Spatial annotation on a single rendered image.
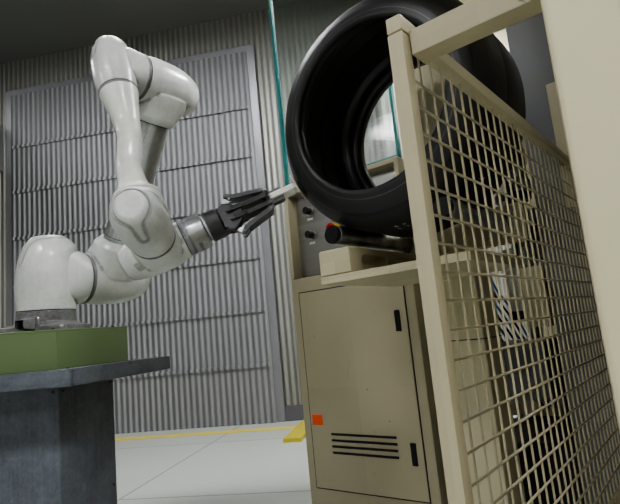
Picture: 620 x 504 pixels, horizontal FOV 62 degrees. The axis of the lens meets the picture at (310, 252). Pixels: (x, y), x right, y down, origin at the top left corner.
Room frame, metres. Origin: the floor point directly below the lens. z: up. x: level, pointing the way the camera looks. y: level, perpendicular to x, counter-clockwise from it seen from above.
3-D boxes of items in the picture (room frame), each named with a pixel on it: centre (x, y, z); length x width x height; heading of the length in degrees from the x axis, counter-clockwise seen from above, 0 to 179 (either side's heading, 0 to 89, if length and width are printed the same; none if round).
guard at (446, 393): (0.86, -0.39, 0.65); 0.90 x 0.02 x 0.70; 142
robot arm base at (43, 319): (1.45, 0.77, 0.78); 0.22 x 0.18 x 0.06; 178
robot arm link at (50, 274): (1.47, 0.76, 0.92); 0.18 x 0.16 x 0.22; 142
